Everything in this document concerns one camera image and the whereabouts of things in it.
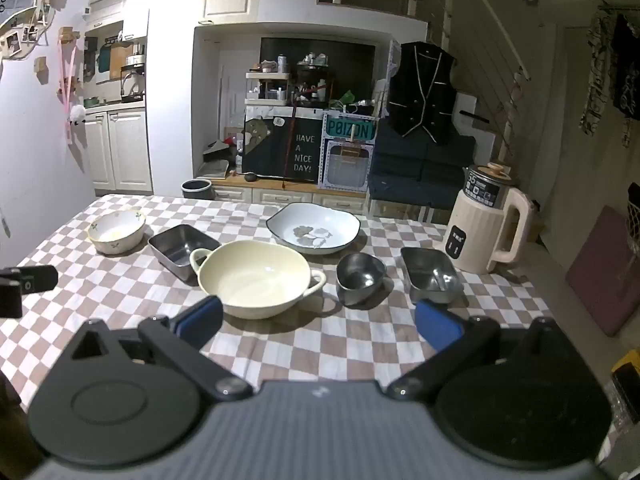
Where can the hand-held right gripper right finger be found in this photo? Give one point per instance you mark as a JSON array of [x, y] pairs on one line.
[[436, 325]]

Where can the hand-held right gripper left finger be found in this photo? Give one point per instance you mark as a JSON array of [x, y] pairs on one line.
[[201, 317]]

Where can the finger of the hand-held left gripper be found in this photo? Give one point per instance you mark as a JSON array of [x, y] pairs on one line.
[[30, 280]]

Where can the round stainless steel bowl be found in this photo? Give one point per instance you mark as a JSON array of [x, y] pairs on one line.
[[360, 275]]

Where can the lemon print scalloped bowl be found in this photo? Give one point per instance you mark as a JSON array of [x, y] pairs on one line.
[[116, 232]]

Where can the rectangular stainless steel container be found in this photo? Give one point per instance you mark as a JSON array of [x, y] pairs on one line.
[[431, 280]]

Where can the brown white checkered tablecloth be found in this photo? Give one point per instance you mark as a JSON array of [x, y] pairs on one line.
[[150, 300]]

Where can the square stainless steel container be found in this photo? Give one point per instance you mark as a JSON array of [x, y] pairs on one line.
[[182, 252]]

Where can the cream electric kettle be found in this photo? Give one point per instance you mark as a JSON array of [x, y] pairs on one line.
[[482, 230]]

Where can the grey round trash can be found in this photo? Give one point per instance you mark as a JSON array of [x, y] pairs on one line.
[[196, 189]]

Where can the dark navy sofa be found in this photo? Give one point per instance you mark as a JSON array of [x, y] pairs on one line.
[[420, 175]]

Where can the grey flat box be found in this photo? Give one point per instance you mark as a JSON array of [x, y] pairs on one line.
[[215, 166]]

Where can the low wooden top cabinet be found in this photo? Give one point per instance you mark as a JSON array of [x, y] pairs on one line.
[[300, 195]]

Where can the white kitchen base cabinet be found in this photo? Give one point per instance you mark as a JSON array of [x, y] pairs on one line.
[[120, 150]]

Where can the white fluffy pompom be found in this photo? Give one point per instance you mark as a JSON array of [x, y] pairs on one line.
[[77, 112]]

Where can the pink floor mat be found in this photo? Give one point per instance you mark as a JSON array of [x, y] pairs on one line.
[[607, 270]]

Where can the pink ribbon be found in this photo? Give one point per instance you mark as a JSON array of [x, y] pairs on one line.
[[67, 90]]

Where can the black printed cloth sign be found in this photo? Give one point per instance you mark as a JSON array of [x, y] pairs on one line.
[[300, 150]]

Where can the yellow box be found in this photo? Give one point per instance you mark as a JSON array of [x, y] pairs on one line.
[[627, 375]]

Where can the teal lettered sign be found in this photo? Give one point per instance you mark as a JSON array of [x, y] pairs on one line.
[[350, 130]]

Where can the black vest with white trim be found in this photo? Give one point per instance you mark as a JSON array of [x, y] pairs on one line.
[[422, 90]]

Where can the white shelf rack with bottles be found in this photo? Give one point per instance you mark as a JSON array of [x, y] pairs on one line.
[[270, 90]]

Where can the green bag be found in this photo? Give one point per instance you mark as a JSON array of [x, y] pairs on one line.
[[346, 97]]

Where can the stair railing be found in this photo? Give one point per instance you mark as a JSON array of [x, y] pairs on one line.
[[492, 45]]

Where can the white upper kitchen cabinet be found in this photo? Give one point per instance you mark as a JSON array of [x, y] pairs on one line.
[[117, 7]]

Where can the hanging dark patterned garment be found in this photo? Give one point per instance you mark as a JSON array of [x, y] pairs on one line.
[[612, 65]]

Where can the white pegboard frame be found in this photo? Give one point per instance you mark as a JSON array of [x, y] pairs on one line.
[[346, 167]]

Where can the wooden wall shelf decoration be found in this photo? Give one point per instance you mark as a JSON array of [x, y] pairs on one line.
[[22, 15]]

